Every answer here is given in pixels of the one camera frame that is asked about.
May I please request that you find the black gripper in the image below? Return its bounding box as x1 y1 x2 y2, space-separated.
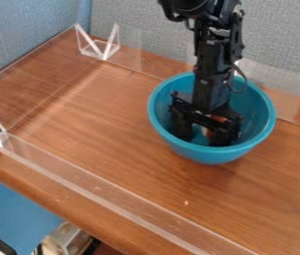
169 91 243 146

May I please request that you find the blue plastic bowl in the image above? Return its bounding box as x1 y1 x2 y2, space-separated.
148 72 276 165

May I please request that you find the metal frame under table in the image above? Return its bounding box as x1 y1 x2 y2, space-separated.
37 222 93 255

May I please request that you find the clear acrylic corner bracket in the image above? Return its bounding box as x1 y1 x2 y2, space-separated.
74 23 121 61

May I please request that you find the clear acrylic front barrier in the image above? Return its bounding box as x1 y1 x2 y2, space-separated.
0 124 256 255

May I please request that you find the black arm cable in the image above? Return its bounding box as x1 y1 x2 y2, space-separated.
225 63 249 95

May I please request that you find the toy mushroom brown cap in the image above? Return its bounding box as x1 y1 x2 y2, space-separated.
203 116 228 138

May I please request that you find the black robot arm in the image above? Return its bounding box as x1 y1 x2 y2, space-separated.
157 0 244 146

